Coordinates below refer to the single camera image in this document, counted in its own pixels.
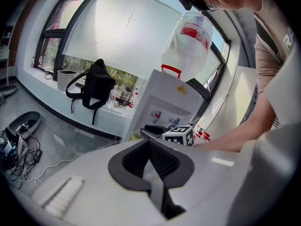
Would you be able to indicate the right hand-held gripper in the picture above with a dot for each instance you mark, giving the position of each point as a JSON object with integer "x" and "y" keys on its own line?
{"x": 178, "y": 136}

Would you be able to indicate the person's right forearm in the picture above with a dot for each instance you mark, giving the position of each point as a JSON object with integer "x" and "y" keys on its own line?
{"x": 230, "y": 135}

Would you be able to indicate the red and white small object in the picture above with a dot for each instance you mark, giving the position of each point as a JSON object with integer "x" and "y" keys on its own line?
{"x": 203, "y": 134}

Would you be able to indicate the white water dispenser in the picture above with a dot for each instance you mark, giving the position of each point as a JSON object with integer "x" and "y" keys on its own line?
{"x": 164, "y": 102}

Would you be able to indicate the clear plastic bottle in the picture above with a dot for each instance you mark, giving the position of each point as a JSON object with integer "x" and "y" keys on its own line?
{"x": 112, "y": 98}

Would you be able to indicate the clear water jug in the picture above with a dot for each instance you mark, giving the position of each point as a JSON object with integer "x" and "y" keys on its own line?
{"x": 188, "y": 46}

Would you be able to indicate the black backpack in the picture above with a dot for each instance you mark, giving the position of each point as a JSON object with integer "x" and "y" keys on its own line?
{"x": 98, "y": 83}

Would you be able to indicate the white roller blind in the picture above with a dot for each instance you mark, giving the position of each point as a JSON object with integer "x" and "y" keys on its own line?
{"x": 122, "y": 32}

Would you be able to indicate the person's beige shirt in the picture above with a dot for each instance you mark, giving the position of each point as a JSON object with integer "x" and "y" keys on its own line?
{"x": 282, "y": 74}

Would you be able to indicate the white waste bin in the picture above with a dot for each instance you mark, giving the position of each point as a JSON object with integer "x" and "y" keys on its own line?
{"x": 64, "y": 80}

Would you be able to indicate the gray oval case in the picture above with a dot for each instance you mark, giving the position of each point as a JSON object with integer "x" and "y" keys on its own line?
{"x": 30, "y": 120}

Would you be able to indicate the white shelf unit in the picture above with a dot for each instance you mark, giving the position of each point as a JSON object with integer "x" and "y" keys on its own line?
{"x": 4, "y": 53}

